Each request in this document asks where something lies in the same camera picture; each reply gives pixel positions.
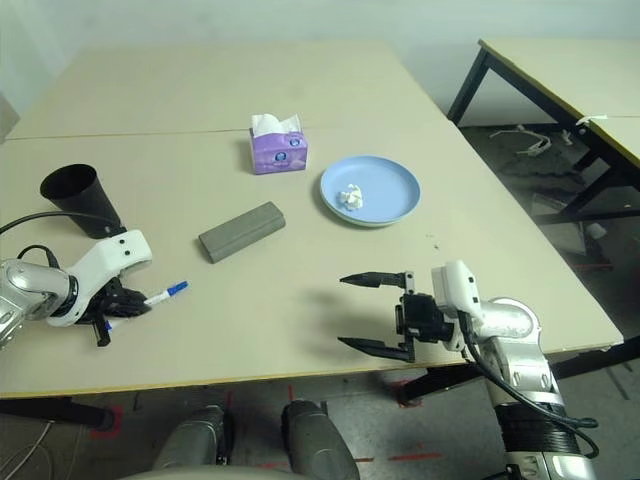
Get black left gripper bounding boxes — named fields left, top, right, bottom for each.
left=91, top=277, right=154, bottom=349

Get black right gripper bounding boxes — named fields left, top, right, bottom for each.
left=337, top=269, right=457, bottom=364

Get white marker blue cap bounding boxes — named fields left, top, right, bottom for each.
left=106, top=279, right=191, bottom=333

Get white paper ball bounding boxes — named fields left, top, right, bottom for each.
left=335, top=183, right=365, bottom=210

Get grey glasses case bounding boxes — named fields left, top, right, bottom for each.
left=197, top=200, right=286, bottom=264

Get blue plastic plate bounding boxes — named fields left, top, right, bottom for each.
left=319, top=154, right=423, bottom=226

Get black plastic cup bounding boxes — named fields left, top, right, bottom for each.
left=39, top=163, right=124, bottom=240

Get grey right robot leg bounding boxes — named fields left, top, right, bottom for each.
left=279, top=399, right=359, bottom=480

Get grey robot leg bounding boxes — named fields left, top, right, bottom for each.
left=154, top=405, right=234, bottom=480
left=279, top=399, right=359, bottom=480

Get grey left robot leg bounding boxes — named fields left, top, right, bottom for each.
left=154, top=405, right=234, bottom=480

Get beige robot torso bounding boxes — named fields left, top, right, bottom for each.
left=117, top=464, right=301, bottom=480

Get purple tissue box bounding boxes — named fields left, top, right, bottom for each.
left=249, top=112, right=308, bottom=176

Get white plastic floor scrap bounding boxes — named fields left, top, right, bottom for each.
left=489, top=124, right=554, bottom=157

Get beige side table black legs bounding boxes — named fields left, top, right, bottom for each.
left=447, top=38, right=640, bottom=226

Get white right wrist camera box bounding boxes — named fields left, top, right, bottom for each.
left=430, top=259, right=484, bottom=321

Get black table frame beam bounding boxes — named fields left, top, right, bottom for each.
left=0, top=397, right=114, bottom=429
left=399, top=334, right=640, bottom=406

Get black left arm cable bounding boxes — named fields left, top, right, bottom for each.
left=0, top=211, right=116, bottom=274

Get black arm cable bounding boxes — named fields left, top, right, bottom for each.
left=459, top=309, right=599, bottom=459
left=0, top=211, right=116, bottom=274

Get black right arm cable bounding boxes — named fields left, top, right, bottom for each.
left=459, top=309, right=599, bottom=459

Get white floor cable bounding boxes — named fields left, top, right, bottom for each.
left=0, top=419, right=56, bottom=480

